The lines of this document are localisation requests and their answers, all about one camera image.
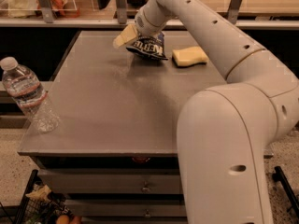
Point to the metal shelf rail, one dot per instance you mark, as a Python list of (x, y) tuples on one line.
[(113, 24)]

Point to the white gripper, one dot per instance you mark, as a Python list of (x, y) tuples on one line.
[(143, 24)]

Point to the yellow sponge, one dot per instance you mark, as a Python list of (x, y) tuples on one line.
[(189, 56)]

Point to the clear acrylic box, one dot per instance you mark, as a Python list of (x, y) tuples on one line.
[(31, 8)]

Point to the black metal stand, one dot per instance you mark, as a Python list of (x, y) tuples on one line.
[(279, 176)]

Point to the grey drawer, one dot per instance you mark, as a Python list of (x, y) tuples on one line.
[(81, 181), (127, 208)]

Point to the clear plastic water bottle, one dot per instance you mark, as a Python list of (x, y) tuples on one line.
[(22, 84)]

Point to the grey upper drawer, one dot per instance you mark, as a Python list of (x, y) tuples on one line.
[(81, 181)]

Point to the grey lower drawer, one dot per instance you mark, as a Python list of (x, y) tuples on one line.
[(127, 208)]

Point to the blue Kettle chip bag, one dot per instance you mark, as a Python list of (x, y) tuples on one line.
[(149, 47)]

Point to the black wire basket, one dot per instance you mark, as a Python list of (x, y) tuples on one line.
[(39, 205)]

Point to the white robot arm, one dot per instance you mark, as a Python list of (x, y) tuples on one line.
[(222, 131)]

